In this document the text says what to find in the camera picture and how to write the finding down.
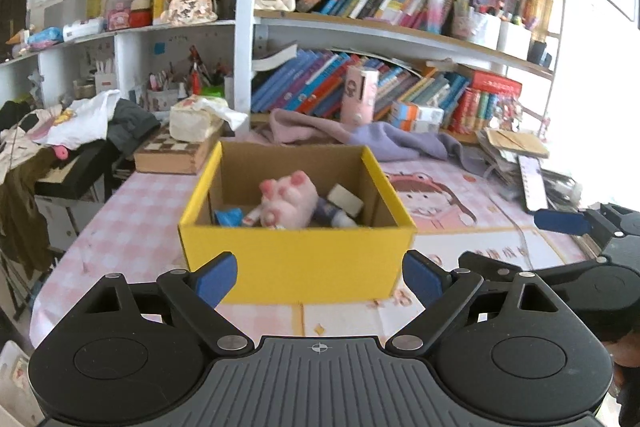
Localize cup of pens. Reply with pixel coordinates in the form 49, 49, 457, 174
187, 47, 233, 98

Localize pink pig plush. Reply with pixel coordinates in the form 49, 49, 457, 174
258, 170, 319, 230

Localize cream tissue pack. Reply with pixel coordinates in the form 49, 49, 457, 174
169, 96, 249, 142

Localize pink cartoon container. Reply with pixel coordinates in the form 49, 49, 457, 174
341, 66, 379, 125

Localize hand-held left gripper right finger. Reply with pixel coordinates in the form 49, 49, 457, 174
387, 251, 576, 356

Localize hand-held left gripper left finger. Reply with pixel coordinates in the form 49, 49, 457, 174
75, 252, 254, 356

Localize blue tissue pack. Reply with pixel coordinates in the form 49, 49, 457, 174
26, 27, 65, 46

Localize white pen holder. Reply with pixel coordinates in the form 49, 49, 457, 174
497, 19, 532, 60
452, 9, 501, 52

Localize red boxed book set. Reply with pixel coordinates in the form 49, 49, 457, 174
447, 69, 523, 135

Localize white flat box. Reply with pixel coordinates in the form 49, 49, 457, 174
62, 18, 106, 42

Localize small blue toy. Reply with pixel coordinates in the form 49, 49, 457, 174
214, 207, 246, 228

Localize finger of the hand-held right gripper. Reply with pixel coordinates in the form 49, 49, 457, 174
459, 251, 608, 290
534, 203, 640, 253

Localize small pink box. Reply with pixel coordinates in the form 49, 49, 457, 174
106, 4, 133, 30

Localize mauve pink cloth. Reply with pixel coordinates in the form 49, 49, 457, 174
250, 108, 361, 145

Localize large white charger block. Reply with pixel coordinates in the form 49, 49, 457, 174
327, 183, 365, 217

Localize long row of colourful books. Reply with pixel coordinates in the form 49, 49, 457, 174
250, 49, 471, 128

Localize white bookshelf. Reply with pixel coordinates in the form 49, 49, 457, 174
0, 0, 568, 148

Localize dark grey garment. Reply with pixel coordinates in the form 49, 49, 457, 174
105, 98, 161, 158

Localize black side table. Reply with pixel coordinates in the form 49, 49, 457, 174
35, 142, 116, 200

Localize white printed shirt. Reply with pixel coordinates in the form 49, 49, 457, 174
45, 89, 123, 148

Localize orange blue white carton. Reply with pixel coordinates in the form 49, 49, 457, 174
389, 118, 443, 134
390, 101, 445, 122

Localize wooden chess box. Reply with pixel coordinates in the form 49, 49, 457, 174
133, 127, 223, 175

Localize red jar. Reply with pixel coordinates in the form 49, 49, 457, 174
131, 0, 153, 26

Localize yellow cardboard box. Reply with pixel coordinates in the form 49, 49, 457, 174
178, 139, 417, 305

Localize olive garment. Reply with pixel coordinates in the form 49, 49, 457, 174
0, 147, 56, 275

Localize purple cloth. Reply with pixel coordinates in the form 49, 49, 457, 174
347, 123, 481, 170

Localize brown envelopes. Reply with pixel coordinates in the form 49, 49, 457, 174
482, 127, 551, 160

